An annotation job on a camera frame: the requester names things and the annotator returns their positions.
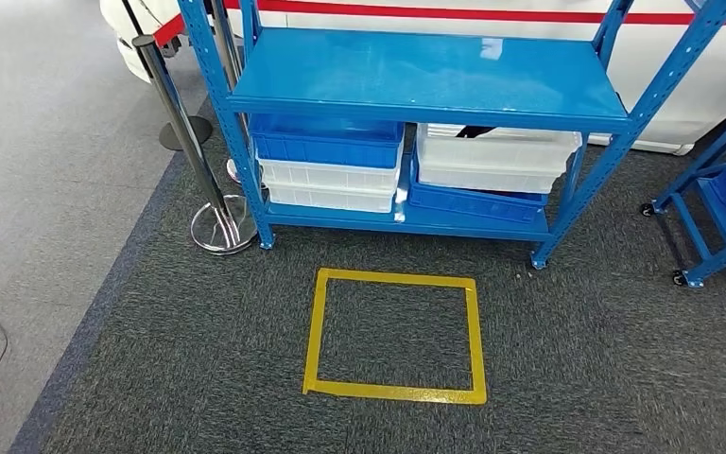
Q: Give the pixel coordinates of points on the thin pole black base stand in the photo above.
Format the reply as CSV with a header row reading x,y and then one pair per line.
x,y
184,131

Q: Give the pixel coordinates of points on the blue wheeled shelf rack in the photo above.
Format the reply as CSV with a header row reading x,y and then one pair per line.
x,y
692,275

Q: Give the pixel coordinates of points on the chrome base stanchion post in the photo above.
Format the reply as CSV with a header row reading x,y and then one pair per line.
x,y
222,225

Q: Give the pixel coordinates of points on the blue steel shelf rack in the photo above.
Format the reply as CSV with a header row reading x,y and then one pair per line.
x,y
432,75

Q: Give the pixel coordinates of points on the yellow floor tape square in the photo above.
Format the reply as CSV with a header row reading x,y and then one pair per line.
x,y
394,391

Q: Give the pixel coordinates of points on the red barrier belt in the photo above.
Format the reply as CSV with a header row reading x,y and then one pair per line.
x,y
463,12

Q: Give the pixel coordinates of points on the white plastic crate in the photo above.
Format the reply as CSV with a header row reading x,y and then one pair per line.
x,y
328,175
494,163
331,199

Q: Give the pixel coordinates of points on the black part in crate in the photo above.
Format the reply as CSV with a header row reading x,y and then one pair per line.
x,y
476,131

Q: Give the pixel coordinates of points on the white car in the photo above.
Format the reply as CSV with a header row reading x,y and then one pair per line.
x,y
682,75

